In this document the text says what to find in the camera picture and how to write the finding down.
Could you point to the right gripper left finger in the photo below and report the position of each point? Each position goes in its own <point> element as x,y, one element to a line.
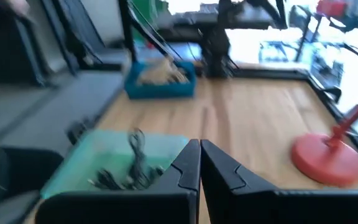
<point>166,208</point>

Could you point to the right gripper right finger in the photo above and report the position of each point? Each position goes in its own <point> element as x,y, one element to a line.
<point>259,208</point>

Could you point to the blue plastic bin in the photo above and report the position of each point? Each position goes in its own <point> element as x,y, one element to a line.
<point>160,91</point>

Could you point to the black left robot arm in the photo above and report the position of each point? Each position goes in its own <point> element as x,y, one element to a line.
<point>216,46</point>

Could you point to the red desk lamp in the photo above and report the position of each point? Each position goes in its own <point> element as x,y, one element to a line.
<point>325,161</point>

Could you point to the translucent green plastic bin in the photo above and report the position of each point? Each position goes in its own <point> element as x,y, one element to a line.
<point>104,149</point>

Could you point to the dark grey desk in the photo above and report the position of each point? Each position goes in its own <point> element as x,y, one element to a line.
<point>73,102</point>

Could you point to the red box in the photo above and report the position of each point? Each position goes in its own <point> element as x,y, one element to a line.
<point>331,7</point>

